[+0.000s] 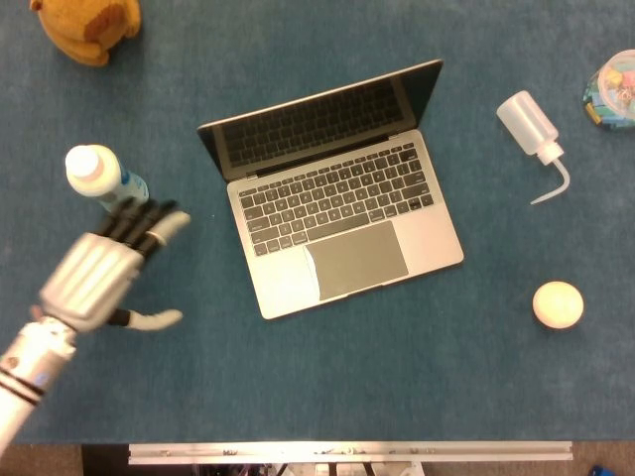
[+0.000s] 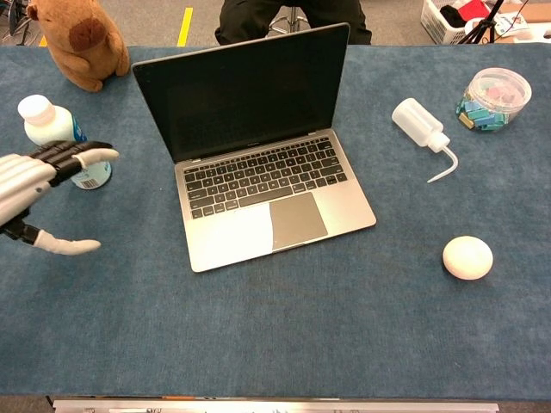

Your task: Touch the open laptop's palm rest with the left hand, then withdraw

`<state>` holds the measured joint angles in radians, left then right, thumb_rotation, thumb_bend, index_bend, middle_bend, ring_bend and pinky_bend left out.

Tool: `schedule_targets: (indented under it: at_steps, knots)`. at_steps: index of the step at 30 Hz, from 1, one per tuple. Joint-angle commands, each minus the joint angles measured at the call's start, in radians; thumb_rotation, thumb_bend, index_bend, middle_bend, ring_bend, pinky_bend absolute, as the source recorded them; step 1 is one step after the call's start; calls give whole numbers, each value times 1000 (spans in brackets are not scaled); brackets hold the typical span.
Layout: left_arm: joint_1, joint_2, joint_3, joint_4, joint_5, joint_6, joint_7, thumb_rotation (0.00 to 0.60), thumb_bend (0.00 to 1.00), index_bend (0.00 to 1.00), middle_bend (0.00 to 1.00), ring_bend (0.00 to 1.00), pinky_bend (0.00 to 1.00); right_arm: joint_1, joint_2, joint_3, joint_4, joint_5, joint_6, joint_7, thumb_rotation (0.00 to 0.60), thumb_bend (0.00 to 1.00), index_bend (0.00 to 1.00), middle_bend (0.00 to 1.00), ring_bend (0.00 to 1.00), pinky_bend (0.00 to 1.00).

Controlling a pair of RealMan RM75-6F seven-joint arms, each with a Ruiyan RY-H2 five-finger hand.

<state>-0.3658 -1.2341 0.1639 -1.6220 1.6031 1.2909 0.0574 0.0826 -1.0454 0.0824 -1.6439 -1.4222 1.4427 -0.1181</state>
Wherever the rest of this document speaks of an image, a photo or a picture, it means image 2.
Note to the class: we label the white blue labelled bottle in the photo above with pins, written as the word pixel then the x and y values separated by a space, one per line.
pixel 47 125

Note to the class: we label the clear jar of binder clips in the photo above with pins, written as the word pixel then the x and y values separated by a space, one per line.
pixel 495 101

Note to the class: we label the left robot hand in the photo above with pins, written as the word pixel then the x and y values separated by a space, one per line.
pixel 26 180

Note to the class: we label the chrome stool base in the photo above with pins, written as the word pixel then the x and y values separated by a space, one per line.
pixel 287 19

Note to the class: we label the white plastic laundry basket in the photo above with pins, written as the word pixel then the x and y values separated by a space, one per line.
pixel 447 21

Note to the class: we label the grey open laptop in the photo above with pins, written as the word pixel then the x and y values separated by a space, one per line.
pixel 258 172

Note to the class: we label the yellow floor tape strip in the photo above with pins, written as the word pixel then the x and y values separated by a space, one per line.
pixel 185 26

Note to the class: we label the brown capybara plush toy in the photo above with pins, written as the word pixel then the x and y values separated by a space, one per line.
pixel 84 43

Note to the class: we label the seated person in black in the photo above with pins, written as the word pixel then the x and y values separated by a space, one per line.
pixel 336 17

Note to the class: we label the translucent squeeze wash bottle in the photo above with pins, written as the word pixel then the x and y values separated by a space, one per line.
pixel 419 122

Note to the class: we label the blue table cloth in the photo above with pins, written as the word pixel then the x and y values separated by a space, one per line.
pixel 275 310

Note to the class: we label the white round ball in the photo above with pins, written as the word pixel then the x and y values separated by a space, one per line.
pixel 467 258

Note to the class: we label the black tripod stand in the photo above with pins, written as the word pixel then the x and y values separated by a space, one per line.
pixel 484 26

